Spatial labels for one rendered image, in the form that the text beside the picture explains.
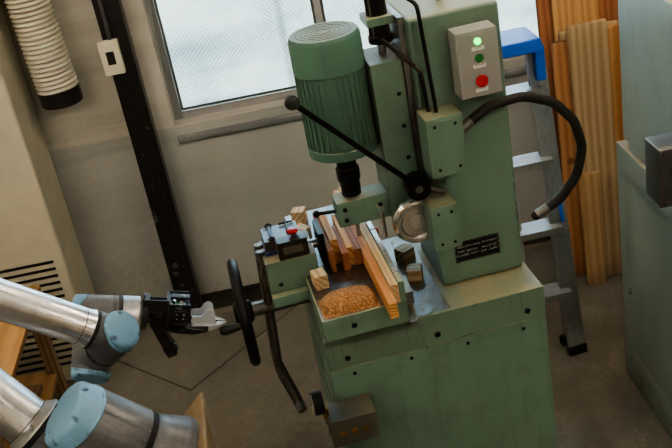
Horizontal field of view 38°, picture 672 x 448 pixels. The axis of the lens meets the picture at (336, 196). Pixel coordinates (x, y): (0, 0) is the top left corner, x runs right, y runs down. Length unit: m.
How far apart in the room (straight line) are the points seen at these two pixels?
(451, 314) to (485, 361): 0.18
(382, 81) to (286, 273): 0.56
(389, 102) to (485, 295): 0.55
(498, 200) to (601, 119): 1.35
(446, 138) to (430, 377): 0.65
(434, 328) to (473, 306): 0.11
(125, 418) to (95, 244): 2.05
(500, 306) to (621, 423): 0.95
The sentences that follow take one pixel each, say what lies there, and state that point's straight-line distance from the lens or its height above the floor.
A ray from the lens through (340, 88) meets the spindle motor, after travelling 2.27.
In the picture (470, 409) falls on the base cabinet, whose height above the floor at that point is 0.48.
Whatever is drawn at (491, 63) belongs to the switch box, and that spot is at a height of 1.39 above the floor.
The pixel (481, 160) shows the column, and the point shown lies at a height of 1.13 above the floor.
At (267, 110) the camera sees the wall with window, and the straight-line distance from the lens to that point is 3.80.
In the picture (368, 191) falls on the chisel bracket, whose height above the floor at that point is 1.07.
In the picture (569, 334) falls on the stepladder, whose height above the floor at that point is 0.09.
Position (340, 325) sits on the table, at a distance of 2.31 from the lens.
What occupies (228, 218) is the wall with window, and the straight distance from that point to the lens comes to 3.98.
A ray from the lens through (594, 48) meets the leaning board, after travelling 3.67.
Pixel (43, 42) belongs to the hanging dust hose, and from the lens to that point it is 3.58.
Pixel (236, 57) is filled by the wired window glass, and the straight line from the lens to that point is 3.81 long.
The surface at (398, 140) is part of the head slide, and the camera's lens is 2.37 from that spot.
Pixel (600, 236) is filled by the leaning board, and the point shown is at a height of 0.21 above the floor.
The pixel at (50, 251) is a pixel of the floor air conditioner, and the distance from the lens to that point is 3.76.
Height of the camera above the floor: 2.14
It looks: 26 degrees down
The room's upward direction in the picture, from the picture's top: 11 degrees counter-clockwise
